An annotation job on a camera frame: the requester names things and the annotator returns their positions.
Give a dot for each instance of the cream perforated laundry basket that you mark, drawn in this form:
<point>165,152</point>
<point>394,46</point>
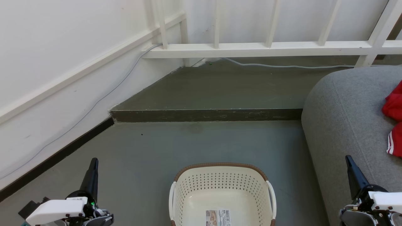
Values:
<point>220,179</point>

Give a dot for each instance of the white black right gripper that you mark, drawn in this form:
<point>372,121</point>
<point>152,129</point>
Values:
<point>388,201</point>

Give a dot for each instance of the grey fabric sofa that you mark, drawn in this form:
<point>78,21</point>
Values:
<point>345,110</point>

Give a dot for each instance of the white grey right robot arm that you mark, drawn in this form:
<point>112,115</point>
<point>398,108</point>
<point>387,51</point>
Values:
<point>358,218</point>

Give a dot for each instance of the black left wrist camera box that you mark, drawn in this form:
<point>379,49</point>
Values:
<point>30,208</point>

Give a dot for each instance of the black baseboard strip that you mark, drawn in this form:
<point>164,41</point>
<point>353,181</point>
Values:
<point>62,153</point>

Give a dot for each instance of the white wooden railing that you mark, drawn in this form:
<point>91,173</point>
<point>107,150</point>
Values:
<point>251,49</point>

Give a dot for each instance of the red garment with white stripes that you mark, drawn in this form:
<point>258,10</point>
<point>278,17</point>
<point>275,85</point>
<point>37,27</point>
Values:
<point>394,106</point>

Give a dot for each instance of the paper barcode label sticker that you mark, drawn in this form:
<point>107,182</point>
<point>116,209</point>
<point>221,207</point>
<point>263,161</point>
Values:
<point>218,218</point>

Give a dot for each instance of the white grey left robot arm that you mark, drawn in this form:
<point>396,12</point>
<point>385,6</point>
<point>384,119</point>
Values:
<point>99,221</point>

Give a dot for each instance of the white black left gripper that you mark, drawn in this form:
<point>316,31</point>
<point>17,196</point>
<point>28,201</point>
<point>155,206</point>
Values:
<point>55,208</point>

